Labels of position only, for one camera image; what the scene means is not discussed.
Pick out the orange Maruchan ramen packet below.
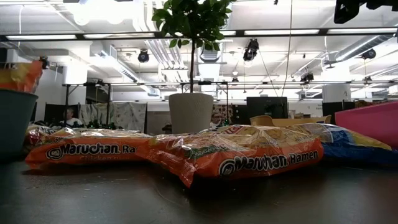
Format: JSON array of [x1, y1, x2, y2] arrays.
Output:
[[24, 128, 154, 170], [0, 60, 44, 94], [136, 124, 325, 189]]

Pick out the blue Maruchan ramen packet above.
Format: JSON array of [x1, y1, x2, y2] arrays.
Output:
[[285, 123, 398, 166]]

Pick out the red Maruchan ramen packet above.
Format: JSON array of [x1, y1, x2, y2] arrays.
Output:
[[25, 123, 58, 146]]

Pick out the noodle packets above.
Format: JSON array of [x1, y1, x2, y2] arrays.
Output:
[[0, 88, 40, 161]]

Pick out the potted plant in white pot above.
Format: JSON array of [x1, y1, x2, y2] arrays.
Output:
[[151, 0, 233, 134]]

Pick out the person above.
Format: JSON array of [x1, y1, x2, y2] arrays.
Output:
[[210, 112, 225, 129], [58, 107, 84, 128]]

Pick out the patterned fabric panel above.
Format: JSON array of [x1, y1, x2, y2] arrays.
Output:
[[211, 104, 233, 125]]

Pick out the black monitor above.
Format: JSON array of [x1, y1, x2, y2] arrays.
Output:
[[246, 96, 289, 119], [322, 101, 356, 126]]

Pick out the floral patterned curtain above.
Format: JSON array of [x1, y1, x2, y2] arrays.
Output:
[[78, 101, 147, 131]]

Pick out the black partition panel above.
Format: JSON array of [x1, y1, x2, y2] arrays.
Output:
[[44, 103, 80, 124]]

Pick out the pink plastic bin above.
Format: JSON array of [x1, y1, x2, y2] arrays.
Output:
[[334, 100, 398, 151]]

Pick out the black metal frame stand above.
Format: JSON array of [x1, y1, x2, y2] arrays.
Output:
[[63, 80, 231, 125]]

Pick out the black metal rig frame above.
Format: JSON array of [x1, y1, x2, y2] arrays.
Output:
[[0, 27, 398, 43]]

